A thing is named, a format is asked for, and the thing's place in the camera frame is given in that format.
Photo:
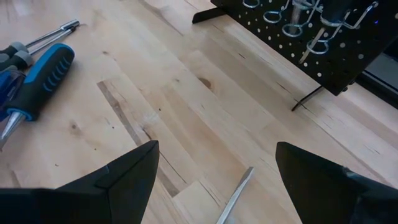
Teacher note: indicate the black metal pegboard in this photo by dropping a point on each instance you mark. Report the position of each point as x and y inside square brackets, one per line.
[342, 68]

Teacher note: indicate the red screwdriver marked 1/4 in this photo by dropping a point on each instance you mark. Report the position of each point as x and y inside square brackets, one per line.
[239, 186]

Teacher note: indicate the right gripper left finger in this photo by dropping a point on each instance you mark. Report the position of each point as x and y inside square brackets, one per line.
[93, 202]

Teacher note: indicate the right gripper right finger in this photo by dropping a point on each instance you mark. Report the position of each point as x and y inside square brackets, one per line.
[335, 199]

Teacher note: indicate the grey black nut driver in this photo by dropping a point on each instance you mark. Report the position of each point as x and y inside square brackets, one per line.
[23, 59]
[18, 47]

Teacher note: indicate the black aluminium table frame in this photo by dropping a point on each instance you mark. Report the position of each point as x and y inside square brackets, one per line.
[385, 98]

